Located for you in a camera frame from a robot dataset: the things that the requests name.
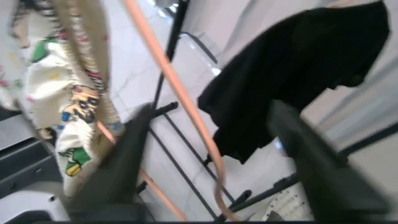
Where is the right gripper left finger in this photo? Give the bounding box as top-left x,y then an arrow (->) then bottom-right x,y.
68,104 -> 155,223

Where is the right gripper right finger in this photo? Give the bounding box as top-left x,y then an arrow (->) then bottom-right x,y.
267,99 -> 391,223

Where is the pink clothes hanger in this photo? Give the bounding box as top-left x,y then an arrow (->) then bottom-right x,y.
96,0 -> 241,222

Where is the cream printed garment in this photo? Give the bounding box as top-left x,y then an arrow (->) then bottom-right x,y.
0,0 -> 126,197

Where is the black garment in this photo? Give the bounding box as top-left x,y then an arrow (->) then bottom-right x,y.
197,1 -> 391,165

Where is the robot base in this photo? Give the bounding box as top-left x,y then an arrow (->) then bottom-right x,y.
0,108 -> 73,224

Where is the white laundry basket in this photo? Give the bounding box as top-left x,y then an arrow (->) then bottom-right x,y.
262,183 -> 315,222

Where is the black clothes rack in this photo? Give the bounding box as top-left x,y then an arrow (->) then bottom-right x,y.
136,0 -> 398,222

